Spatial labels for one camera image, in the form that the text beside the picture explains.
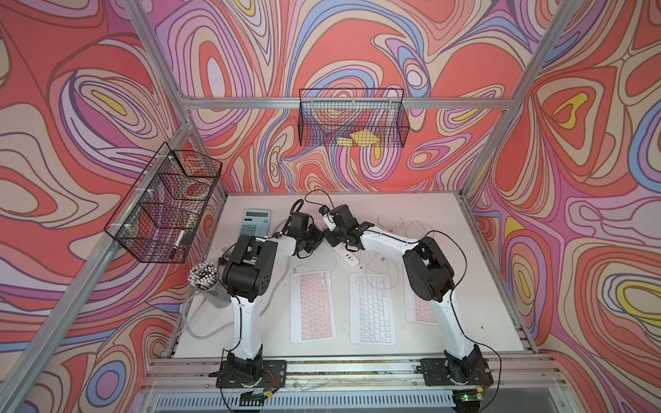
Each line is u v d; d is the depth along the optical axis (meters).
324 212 0.88
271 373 0.72
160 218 0.80
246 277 0.55
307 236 0.89
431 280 0.57
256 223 1.07
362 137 0.91
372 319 0.84
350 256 0.96
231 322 0.59
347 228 0.78
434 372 0.72
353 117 0.96
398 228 1.08
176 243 0.72
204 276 0.74
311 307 0.86
